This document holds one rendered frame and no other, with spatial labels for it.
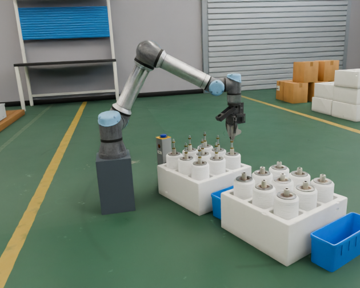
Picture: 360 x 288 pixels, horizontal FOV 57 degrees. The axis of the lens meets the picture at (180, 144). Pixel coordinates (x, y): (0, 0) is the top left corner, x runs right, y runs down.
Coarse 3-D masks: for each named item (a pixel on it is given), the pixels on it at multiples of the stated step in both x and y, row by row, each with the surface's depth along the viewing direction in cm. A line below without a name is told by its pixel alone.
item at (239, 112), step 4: (228, 104) 181; (232, 104) 179; (236, 104) 179; (240, 104) 181; (236, 108) 182; (240, 108) 183; (236, 112) 183; (240, 112) 183; (228, 116) 184; (232, 116) 180; (236, 116) 181; (240, 116) 182; (228, 120) 185; (232, 120) 181; (236, 120) 181; (240, 120) 184; (232, 124) 183
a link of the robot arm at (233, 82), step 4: (228, 76) 177; (232, 76) 175; (236, 76) 175; (240, 76) 176; (228, 80) 176; (232, 80) 176; (236, 80) 175; (240, 80) 177; (228, 84) 176; (232, 84) 176; (236, 84) 176; (240, 84) 177; (228, 88) 177; (232, 88) 177; (236, 88) 176; (240, 88) 178; (228, 92) 179; (232, 92) 177; (236, 92) 177; (240, 92) 178
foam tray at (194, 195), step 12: (168, 168) 192; (240, 168) 187; (168, 180) 191; (180, 180) 180; (192, 180) 173; (204, 180) 172; (216, 180) 175; (228, 180) 180; (168, 192) 193; (180, 192) 183; (192, 192) 173; (204, 192) 171; (180, 204) 185; (192, 204) 175; (204, 204) 173
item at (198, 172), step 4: (192, 164) 176; (208, 164) 175; (192, 168) 174; (196, 168) 172; (200, 168) 172; (204, 168) 172; (208, 168) 174; (192, 172) 175; (196, 172) 173; (200, 172) 172; (204, 172) 173; (208, 172) 175; (192, 176) 176; (196, 176) 173; (200, 176) 173; (204, 176) 173; (208, 176) 175; (200, 180) 173
